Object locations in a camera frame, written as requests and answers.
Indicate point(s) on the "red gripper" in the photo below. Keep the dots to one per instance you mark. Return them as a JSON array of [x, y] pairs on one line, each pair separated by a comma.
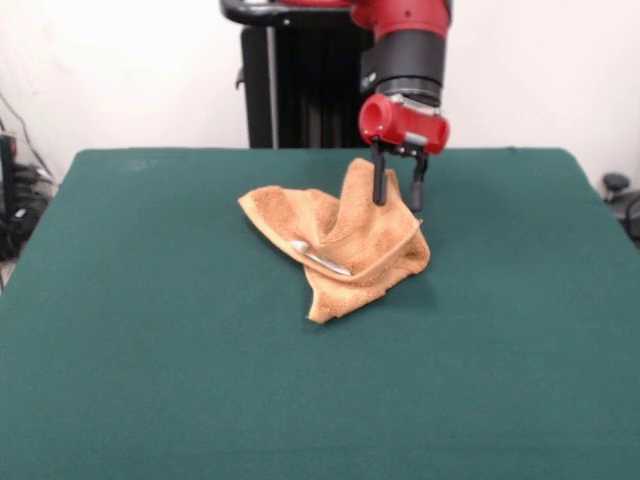
[[410, 127]]

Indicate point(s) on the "orange terry towel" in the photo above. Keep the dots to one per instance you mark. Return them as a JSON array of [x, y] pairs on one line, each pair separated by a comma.
[[355, 230]]

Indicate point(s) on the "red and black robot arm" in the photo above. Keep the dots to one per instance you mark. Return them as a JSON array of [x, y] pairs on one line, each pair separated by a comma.
[[410, 55]]

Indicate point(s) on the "black office chair base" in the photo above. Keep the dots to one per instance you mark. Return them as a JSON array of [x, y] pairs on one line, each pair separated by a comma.
[[625, 200]]

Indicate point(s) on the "dark green table cloth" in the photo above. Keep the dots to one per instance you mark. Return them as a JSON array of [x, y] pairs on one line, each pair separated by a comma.
[[150, 350]]

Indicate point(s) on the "black bag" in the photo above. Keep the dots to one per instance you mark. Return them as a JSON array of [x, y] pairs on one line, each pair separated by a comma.
[[15, 230]]

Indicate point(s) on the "black electronics box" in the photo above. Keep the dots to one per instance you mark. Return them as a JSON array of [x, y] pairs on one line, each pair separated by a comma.
[[8, 170]]

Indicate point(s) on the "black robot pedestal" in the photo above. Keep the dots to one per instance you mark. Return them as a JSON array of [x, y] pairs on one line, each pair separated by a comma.
[[325, 100]]

